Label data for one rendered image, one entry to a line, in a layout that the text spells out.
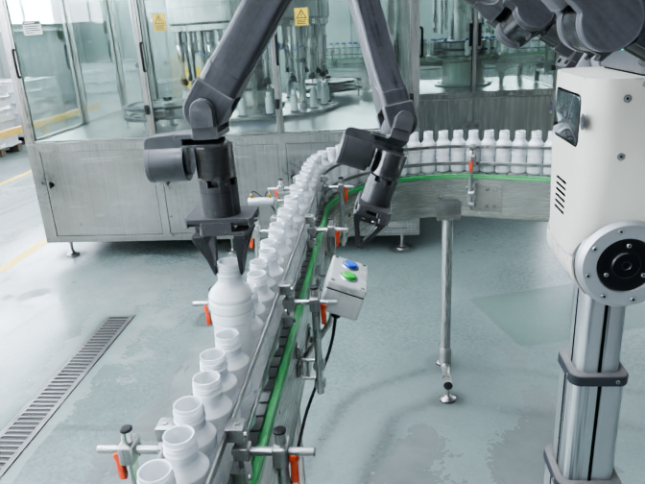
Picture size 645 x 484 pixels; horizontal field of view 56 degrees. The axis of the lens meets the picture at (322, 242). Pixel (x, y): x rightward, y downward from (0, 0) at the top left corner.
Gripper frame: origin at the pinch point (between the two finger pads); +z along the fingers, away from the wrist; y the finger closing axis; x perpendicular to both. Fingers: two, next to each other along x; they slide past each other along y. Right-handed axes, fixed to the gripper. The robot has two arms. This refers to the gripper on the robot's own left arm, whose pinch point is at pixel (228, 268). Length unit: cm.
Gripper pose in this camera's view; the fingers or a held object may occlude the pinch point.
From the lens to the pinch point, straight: 95.9
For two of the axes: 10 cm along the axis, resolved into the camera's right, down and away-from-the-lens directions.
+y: 9.9, -0.3, -1.0
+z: 0.6, 9.4, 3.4
